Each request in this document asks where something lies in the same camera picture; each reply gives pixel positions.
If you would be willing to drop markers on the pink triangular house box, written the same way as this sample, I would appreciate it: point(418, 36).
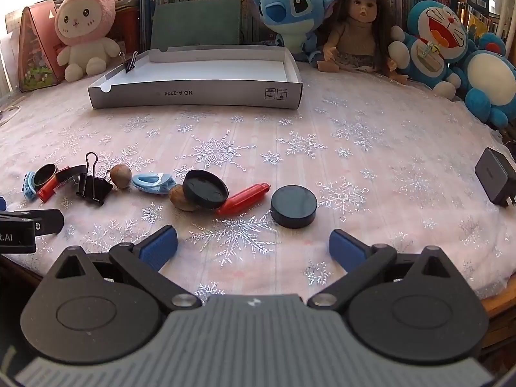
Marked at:
point(36, 48)

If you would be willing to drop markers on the blue cat plush with tag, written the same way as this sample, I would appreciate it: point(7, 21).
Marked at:
point(431, 48)

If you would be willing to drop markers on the blue alien plush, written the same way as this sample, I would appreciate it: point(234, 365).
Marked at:
point(290, 8)

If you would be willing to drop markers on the grey cardboard box tray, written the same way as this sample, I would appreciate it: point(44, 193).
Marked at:
point(209, 68)

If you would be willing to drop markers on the pink bunny plush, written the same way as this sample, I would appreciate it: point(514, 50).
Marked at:
point(84, 20)

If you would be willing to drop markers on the brown-haired baby doll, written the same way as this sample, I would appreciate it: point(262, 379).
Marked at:
point(363, 32)

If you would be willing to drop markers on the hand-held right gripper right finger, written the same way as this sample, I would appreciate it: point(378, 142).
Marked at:
point(346, 248)

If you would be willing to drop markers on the large black binder clip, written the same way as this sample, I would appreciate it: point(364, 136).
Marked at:
point(94, 189)

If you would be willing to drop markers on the black lid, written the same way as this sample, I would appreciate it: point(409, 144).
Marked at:
point(205, 189)

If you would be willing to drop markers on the green suede case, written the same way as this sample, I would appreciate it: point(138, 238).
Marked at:
point(193, 24)

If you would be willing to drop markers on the blue hair claw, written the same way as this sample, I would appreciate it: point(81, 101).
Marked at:
point(27, 187)

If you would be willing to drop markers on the red plastic crate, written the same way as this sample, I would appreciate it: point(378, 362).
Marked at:
point(125, 28)

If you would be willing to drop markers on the brown walnut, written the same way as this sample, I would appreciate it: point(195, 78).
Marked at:
point(179, 199)

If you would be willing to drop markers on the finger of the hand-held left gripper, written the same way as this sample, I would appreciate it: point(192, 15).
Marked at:
point(2, 203)
point(48, 221)

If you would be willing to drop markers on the light blue hair clip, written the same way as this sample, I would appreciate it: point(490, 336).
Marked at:
point(151, 183)

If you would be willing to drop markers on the red pointed tube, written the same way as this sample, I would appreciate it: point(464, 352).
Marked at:
point(242, 199)

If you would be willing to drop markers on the brown hazelnut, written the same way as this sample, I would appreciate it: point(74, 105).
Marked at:
point(120, 177)

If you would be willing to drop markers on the thick black round cap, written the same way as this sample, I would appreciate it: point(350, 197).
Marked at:
point(293, 205)

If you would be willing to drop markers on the small black binder clip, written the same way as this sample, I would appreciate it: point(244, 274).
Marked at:
point(129, 65)

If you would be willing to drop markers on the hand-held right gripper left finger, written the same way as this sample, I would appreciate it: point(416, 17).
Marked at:
point(159, 248)

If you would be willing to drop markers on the black charger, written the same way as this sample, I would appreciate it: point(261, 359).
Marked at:
point(494, 173)

